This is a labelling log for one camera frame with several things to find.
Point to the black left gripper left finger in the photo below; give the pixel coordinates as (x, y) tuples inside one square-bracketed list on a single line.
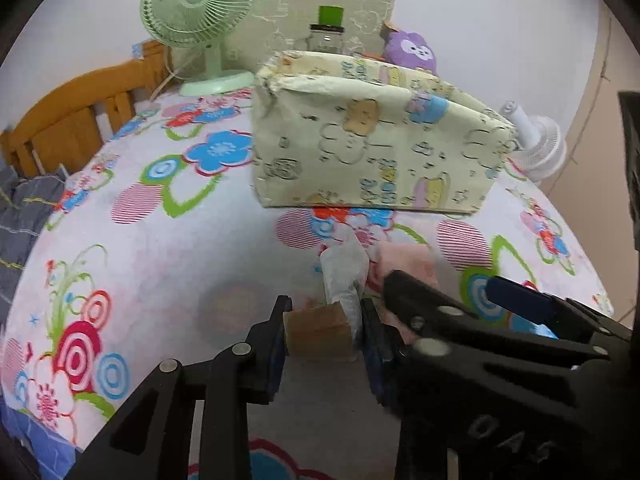
[(149, 436)]

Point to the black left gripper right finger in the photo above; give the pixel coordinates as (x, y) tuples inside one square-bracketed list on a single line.
[(395, 384)]

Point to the white tissue brown pack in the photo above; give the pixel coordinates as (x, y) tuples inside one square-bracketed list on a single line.
[(330, 331)]

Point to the purple plush toy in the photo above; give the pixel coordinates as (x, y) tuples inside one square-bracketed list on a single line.
[(409, 50)]

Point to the white standing fan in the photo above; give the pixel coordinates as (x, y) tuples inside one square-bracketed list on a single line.
[(542, 147)]

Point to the floral tablecloth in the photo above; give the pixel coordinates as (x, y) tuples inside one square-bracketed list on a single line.
[(159, 249)]

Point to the green cup on jar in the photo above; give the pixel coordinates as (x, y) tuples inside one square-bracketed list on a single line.
[(330, 16)]

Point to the wooden chair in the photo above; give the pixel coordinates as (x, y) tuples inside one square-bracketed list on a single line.
[(61, 129)]

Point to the glass mason jar mug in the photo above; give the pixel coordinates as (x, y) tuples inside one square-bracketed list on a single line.
[(324, 38)]

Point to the cartoon printed storage box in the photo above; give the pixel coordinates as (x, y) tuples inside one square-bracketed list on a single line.
[(334, 130)]

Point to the green desk fan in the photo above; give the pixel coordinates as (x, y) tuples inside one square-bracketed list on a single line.
[(201, 25)]

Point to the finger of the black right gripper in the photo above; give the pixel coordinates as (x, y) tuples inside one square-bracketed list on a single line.
[(568, 319), (429, 312)]

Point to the grey plaid blanket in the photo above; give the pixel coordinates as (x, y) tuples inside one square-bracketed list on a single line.
[(26, 205)]

